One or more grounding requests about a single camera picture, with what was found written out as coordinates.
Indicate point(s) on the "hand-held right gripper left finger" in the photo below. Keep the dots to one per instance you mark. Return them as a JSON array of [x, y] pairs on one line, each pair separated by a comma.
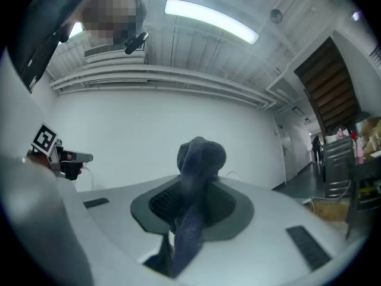
[[113, 225]]

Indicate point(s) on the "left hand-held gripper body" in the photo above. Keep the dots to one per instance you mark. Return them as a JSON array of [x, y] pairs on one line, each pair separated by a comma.
[[44, 140]]

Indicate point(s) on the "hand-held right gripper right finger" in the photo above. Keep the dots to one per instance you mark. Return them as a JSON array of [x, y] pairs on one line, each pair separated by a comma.
[[268, 225]]

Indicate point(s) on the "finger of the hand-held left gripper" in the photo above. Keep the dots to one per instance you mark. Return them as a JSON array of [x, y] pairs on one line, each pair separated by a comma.
[[78, 156]]

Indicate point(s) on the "dark blue cloth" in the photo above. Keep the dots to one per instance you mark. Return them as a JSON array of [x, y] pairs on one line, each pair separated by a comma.
[[199, 156]]

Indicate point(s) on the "person's left forearm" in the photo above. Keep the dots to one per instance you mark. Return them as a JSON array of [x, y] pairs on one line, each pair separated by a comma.
[[37, 160]]

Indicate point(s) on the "brown wooden board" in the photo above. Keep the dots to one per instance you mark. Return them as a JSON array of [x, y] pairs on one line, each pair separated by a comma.
[[330, 210]]

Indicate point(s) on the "white door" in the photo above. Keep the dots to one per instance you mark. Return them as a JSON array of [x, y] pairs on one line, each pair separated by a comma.
[[284, 153]]

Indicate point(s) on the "white ceiling pipes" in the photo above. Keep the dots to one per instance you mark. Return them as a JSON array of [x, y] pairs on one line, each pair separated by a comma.
[[149, 79]]

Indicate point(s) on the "white ceiling air conditioner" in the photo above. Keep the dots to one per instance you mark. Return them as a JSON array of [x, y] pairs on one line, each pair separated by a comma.
[[101, 52]]

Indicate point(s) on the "black metal rack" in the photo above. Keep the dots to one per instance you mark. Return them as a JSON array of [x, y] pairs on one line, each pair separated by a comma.
[[366, 171]]

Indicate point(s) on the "long ceiling light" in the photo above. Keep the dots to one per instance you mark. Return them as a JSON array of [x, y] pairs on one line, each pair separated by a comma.
[[208, 18], [76, 30]]

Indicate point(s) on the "person in black clothes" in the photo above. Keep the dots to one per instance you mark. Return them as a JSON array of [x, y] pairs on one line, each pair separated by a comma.
[[44, 25]]

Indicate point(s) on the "pink bottle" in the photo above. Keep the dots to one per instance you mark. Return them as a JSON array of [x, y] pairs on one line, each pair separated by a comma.
[[360, 155]]

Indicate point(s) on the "person's head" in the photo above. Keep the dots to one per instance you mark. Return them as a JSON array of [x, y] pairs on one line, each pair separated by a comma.
[[110, 16]]

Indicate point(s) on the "brown cardboard carton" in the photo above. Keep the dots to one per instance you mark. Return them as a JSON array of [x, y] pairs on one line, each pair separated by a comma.
[[372, 130]]

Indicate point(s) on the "brown wooden staircase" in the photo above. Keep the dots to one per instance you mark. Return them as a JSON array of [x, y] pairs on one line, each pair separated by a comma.
[[327, 85]]

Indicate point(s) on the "grey round ceiling fixture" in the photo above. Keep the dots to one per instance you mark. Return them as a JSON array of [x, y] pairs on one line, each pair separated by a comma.
[[276, 16]]

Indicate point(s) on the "small ceiling spotlight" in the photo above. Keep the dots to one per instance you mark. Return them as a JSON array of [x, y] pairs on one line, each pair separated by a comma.
[[356, 15]]

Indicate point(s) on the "black head-worn camera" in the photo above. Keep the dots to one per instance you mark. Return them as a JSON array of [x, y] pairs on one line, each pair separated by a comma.
[[135, 43]]

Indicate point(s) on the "white ceiling duct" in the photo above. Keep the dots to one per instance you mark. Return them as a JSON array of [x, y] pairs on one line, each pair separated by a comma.
[[282, 91]]

